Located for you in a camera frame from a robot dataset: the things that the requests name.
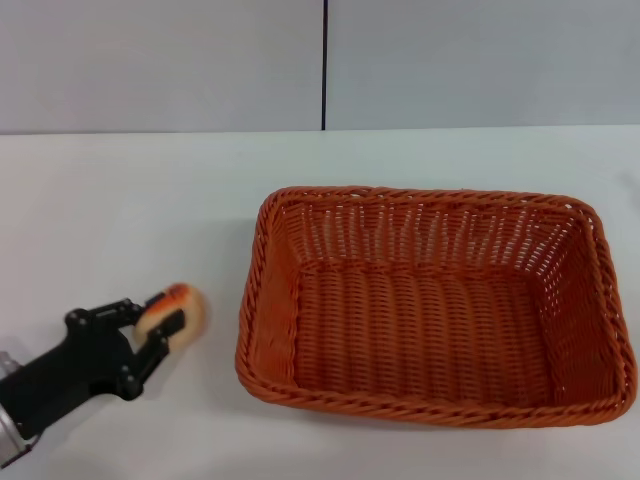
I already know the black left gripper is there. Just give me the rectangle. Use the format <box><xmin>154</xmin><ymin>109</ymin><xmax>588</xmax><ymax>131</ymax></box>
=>
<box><xmin>0</xmin><ymin>293</ymin><xmax>185</xmax><ymax>441</ymax></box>

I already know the round bread bun orange top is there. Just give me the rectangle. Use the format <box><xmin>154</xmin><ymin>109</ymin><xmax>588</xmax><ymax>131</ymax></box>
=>
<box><xmin>133</xmin><ymin>282</ymin><xmax>208</xmax><ymax>351</ymax></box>

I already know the orange woven plastic basket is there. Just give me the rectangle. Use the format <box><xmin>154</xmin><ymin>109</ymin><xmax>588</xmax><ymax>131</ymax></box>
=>
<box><xmin>234</xmin><ymin>185</ymin><xmax>630</xmax><ymax>427</ymax></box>

